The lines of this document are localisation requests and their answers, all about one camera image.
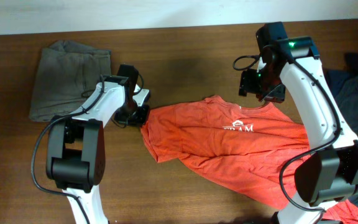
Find orange t-shirt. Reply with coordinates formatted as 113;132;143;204
140;95;358;224

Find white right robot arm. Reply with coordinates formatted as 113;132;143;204
239;22;358;223

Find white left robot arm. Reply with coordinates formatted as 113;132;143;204
46;76;150;223

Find folded grey pants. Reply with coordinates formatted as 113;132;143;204
29;40;111;122

